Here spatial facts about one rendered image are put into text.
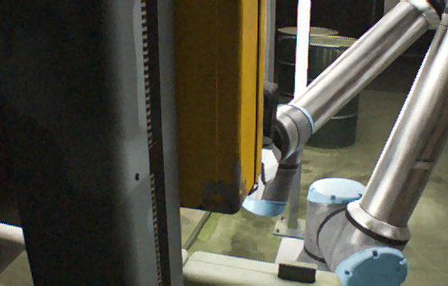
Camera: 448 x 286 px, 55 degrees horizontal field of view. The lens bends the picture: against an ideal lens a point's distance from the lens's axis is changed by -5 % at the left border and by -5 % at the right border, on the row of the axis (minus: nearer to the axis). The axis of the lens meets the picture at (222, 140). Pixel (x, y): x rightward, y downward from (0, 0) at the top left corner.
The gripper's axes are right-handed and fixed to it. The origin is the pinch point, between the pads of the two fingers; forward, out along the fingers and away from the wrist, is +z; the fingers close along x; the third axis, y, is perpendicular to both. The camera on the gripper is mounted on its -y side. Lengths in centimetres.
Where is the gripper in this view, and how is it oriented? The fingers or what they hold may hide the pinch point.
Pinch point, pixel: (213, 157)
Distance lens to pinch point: 58.2
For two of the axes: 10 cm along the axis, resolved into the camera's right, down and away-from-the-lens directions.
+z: -4.3, 2.0, -8.8
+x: -8.7, -3.4, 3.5
